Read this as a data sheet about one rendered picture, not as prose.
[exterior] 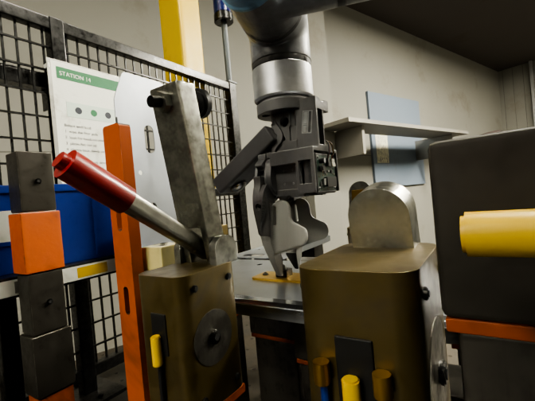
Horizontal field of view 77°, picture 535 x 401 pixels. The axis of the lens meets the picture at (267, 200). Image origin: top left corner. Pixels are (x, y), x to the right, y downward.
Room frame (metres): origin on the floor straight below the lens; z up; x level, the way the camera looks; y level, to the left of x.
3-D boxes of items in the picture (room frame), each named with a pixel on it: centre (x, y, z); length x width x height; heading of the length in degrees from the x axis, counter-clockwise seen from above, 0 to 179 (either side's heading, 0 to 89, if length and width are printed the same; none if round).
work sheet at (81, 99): (0.83, 0.39, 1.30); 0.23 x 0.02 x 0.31; 146
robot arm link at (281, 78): (0.43, -0.03, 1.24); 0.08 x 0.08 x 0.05
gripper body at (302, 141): (0.43, -0.04, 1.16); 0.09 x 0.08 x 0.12; 56
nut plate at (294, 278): (0.44, -0.01, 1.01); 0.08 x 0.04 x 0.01; 56
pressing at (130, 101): (0.60, 0.20, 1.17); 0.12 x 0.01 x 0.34; 146
